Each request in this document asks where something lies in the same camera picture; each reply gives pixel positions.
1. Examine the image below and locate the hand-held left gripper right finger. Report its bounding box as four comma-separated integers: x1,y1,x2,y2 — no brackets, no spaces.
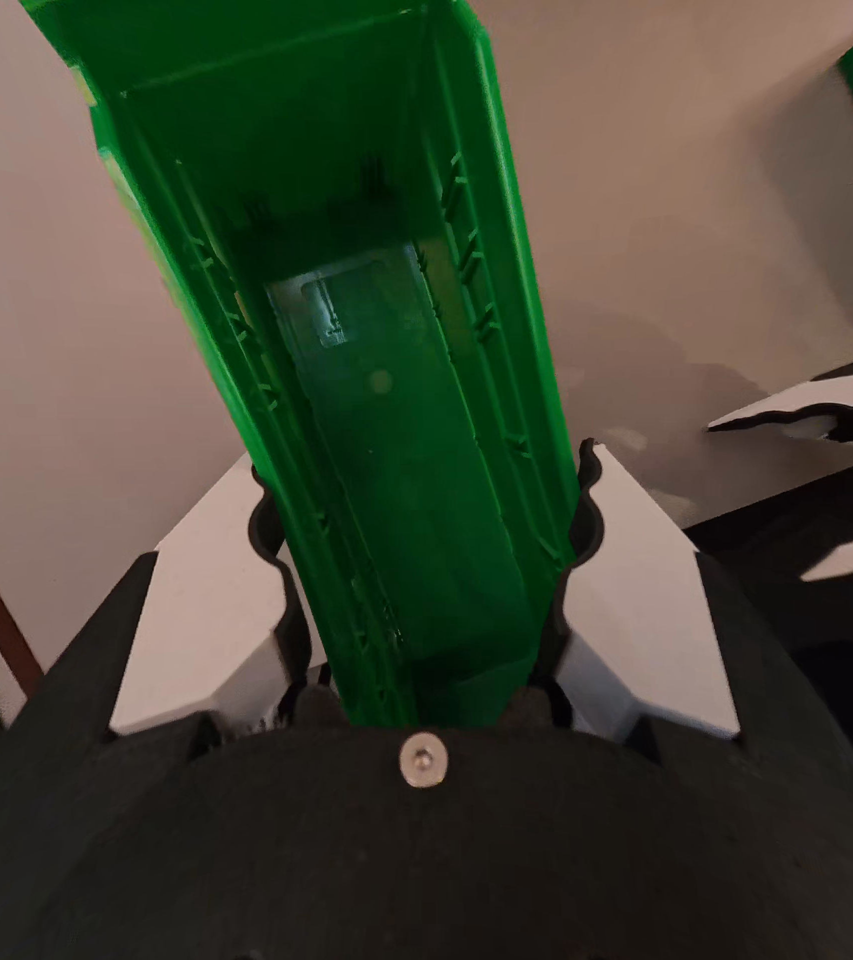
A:
530,438,741,745

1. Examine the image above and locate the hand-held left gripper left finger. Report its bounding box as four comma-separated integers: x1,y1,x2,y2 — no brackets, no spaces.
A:
110,452,313,740

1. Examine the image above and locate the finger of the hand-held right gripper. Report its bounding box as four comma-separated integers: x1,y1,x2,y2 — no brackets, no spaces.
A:
706,367,853,435
770,412,844,441

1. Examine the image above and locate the green plastic bin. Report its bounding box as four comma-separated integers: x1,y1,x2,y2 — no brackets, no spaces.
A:
17,0,583,729

